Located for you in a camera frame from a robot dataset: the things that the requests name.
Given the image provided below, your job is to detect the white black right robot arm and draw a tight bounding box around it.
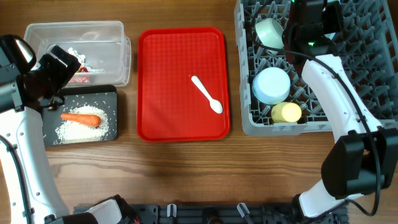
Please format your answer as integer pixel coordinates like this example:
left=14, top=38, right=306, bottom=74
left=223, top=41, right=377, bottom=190
left=282, top=0, right=397, bottom=220

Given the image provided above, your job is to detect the light blue bowl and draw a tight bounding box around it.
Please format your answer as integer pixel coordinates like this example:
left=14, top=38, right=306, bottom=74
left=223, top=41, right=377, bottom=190
left=252, top=67, right=290, bottom=105

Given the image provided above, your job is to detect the white rice pile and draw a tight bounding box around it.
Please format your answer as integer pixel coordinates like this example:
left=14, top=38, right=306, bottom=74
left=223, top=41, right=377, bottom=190
left=54, top=106, right=109, bottom=144

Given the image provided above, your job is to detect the clear plastic waste bin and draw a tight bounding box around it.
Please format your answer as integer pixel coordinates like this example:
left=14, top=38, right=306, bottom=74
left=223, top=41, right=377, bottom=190
left=24, top=21, right=132, bottom=87

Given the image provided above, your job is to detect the orange carrot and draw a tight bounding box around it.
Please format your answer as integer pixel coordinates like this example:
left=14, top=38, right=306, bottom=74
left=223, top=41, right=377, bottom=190
left=60, top=113, right=101, bottom=128

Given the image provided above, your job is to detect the white plastic spoon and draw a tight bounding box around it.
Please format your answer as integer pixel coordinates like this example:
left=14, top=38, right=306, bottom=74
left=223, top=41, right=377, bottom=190
left=191, top=76, right=223, bottom=114

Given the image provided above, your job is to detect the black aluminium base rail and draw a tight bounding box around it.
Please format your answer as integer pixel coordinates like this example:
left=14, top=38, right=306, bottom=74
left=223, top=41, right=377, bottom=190
left=73, top=200, right=349, bottom=224

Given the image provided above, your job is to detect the black waste tray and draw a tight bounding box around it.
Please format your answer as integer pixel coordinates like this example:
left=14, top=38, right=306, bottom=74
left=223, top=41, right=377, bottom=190
left=42, top=85, right=118, bottom=146

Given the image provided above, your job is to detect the green bowl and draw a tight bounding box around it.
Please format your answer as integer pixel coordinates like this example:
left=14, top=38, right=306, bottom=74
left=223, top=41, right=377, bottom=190
left=254, top=18, right=284, bottom=49

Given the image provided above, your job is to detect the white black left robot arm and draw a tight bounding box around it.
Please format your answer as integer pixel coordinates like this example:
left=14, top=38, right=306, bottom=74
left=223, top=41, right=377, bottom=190
left=1, top=34, right=139, bottom=223

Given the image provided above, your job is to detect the red snack wrapper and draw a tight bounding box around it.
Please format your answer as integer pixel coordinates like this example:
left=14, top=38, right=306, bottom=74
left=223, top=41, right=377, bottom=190
left=69, top=66, right=91, bottom=83

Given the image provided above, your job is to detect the yellow plastic cup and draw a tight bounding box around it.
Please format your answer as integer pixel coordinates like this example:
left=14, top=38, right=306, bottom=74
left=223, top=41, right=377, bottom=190
left=271, top=102, right=302, bottom=123

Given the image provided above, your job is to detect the white tissue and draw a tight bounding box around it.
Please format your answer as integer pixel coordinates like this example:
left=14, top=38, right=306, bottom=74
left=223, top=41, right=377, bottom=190
left=67, top=47, right=86, bottom=64

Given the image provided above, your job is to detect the red plastic tray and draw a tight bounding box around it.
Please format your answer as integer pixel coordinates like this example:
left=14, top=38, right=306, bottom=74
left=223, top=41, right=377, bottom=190
left=136, top=27, right=230, bottom=142

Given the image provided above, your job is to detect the grey plastic dishwasher rack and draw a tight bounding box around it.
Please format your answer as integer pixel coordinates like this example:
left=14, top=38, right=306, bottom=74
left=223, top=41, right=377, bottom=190
left=234, top=0, right=397, bottom=136

